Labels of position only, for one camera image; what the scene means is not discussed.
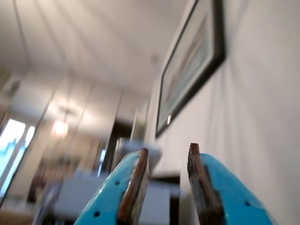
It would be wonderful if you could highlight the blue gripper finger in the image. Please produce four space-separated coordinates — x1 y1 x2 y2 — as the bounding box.
75 147 150 225
187 142 276 225

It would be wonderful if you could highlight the hanging ceiling lamp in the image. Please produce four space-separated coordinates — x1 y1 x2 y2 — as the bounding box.
50 112 71 138

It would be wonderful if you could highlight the bright daylight window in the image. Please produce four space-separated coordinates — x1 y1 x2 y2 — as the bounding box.
0 118 36 195

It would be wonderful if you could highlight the black framed wall picture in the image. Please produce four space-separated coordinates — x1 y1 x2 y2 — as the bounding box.
155 0 227 138

